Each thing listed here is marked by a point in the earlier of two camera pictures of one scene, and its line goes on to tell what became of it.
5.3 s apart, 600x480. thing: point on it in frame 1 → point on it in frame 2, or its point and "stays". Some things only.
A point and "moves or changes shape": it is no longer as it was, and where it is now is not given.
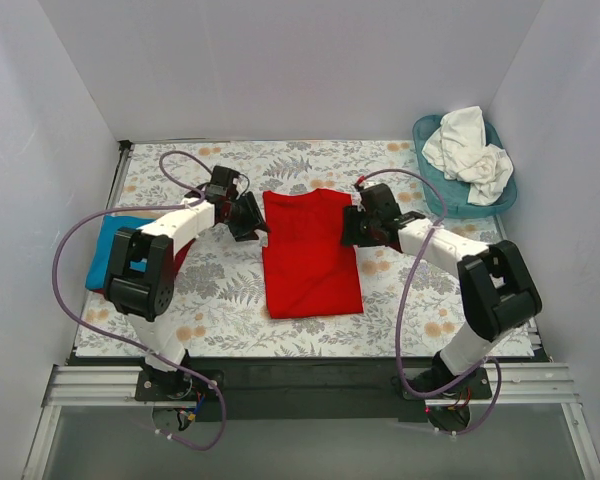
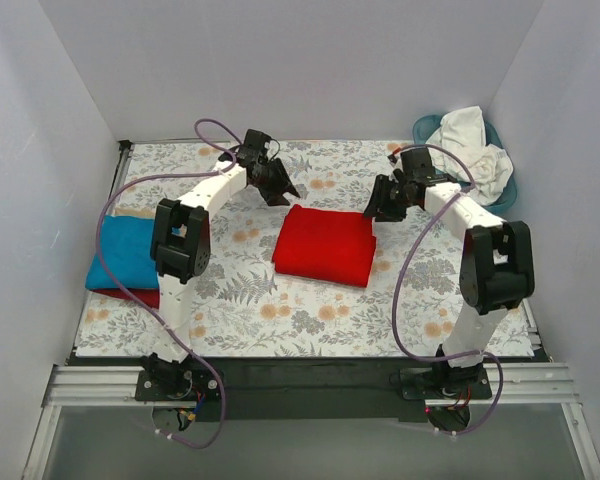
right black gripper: x=353 y=226 → x=390 y=195
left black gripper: x=247 y=215 → x=268 y=175
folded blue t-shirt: x=98 y=275 stays
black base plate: x=288 y=389 stays
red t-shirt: x=309 y=271 moves or changes shape
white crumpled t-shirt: x=460 y=150 stays
